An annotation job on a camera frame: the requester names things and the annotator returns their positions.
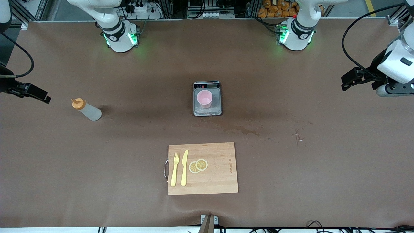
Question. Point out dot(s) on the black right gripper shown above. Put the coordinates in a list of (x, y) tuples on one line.
[(7, 84)]

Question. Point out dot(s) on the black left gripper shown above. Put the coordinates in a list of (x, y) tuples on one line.
[(375, 72)]

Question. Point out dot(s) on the translucent squeeze bottle orange cap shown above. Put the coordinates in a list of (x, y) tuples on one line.
[(91, 113)]

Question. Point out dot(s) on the pink plastic cup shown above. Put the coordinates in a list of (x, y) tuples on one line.
[(204, 99)]

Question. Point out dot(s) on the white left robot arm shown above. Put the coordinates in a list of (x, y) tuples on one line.
[(297, 35)]

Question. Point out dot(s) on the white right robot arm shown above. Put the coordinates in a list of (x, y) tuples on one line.
[(116, 32)]

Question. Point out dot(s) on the orange snack bag pile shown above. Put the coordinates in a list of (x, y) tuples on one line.
[(278, 8)]

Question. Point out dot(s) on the white power strip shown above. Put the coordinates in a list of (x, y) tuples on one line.
[(142, 8)]

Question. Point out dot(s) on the grey digital kitchen scale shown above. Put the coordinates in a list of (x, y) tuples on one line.
[(216, 108)]

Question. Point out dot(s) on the black electronics box white connectors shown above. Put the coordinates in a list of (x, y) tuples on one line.
[(210, 9)]

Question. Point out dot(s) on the yellow plastic fork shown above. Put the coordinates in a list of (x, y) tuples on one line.
[(174, 176)]

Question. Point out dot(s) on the yellow plastic knife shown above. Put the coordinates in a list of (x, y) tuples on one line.
[(184, 171)]

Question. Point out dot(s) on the lemon slice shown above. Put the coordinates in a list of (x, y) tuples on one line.
[(192, 168), (202, 164)]

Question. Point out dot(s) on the aluminium frame profile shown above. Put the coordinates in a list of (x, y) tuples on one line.
[(396, 17), (24, 19)]

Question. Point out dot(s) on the metal table edge bracket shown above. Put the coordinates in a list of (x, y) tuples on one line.
[(209, 221)]

